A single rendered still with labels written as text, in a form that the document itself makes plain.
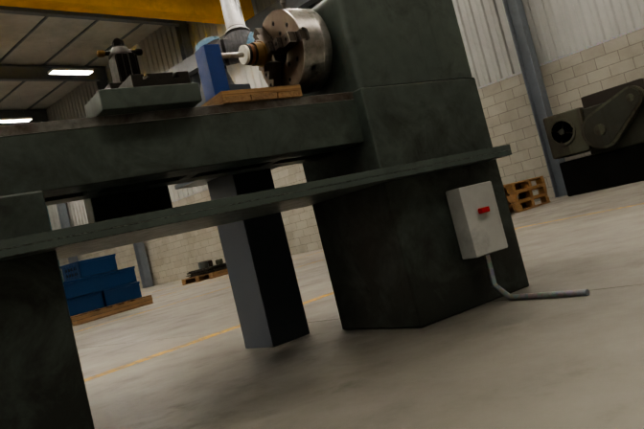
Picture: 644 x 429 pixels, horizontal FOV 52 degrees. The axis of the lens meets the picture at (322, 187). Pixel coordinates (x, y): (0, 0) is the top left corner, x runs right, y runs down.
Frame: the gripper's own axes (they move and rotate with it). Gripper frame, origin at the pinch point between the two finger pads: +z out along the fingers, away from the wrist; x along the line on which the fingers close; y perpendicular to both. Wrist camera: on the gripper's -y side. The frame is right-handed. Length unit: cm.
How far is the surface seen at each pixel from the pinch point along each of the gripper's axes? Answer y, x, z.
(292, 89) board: 1.8, 8.9, 47.9
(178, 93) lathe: 45, 14, 49
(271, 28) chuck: -8.8, -2.3, 14.7
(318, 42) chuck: -15.4, 11.0, 31.0
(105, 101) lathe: 66, 14, 49
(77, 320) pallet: -70, -670, -48
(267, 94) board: 12, 9, 49
